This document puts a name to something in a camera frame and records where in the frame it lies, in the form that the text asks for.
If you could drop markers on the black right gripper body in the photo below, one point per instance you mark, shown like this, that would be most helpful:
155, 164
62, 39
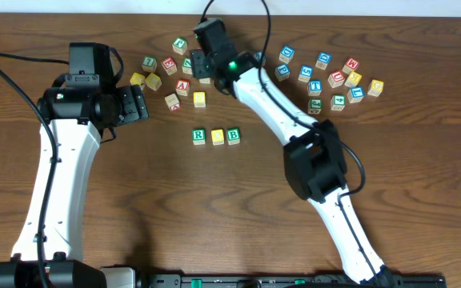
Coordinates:
202, 66

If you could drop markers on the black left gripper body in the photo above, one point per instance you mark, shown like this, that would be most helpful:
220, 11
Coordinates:
133, 104

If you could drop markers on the green R letter block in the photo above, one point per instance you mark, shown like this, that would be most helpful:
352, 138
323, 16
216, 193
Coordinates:
198, 136

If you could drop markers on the yellow O letter block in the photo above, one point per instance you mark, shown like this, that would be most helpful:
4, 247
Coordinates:
217, 137

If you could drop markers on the green B letter block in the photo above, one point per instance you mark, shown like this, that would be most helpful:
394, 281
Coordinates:
233, 136

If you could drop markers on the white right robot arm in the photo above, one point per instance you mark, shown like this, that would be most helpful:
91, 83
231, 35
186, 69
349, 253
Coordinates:
314, 162

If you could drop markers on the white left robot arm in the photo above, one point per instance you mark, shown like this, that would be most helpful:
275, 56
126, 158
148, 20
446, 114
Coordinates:
74, 113

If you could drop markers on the yellow O block upper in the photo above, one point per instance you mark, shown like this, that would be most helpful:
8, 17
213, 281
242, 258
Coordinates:
205, 80

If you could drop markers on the green Z letter block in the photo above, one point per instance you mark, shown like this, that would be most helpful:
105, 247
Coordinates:
186, 66

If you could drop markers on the yellow K letter block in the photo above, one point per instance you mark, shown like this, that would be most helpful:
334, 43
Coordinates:
139, 80

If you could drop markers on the red A letter block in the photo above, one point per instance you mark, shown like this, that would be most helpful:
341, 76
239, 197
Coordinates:
182, 87

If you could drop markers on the green J letter block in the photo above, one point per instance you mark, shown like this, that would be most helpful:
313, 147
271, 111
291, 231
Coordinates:
180, 46

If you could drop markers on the yellow C letter block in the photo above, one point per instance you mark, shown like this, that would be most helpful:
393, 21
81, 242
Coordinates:
153, 81

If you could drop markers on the yellow S letter block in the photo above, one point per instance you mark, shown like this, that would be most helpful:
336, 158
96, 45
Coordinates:
199, 99

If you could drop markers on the red E letter block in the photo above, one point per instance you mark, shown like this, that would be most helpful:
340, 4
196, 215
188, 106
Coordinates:
169, 65

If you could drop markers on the green V letter block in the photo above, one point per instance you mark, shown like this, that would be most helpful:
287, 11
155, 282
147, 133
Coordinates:
149, 64

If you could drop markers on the blue 2 number block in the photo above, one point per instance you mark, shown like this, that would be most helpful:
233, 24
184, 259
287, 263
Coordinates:
260, 58

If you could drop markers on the blue P letter block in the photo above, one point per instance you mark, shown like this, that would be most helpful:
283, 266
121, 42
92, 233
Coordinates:
282, 72

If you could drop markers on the blue D letter block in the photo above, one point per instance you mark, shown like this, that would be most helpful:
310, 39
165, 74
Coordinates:
286, 54

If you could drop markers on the blue 5 number block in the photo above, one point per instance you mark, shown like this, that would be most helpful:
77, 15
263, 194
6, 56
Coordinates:
305, 73

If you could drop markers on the blue T letter block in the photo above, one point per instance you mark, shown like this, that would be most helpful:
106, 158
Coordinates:
314, 88

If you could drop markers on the green J block right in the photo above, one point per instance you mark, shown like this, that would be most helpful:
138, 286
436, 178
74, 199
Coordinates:
315, 106

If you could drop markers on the red U block right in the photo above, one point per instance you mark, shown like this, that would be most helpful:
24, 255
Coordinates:
336, 79

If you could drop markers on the green 4 number block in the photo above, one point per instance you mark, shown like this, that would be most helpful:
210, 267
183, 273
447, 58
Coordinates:
338, 102

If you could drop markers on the red M letter block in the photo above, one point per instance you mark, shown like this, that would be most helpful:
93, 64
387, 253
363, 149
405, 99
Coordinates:
350, 65

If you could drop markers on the yellow X letter block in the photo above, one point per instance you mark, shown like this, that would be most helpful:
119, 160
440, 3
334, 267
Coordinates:
353, 79

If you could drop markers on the blue L block right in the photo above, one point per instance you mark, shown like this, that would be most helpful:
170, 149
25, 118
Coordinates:
355, 94

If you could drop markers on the yellow G letter block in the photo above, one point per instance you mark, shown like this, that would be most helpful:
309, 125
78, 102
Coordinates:
375, 87

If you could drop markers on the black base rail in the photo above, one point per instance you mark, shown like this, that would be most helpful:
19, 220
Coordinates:
312, 281

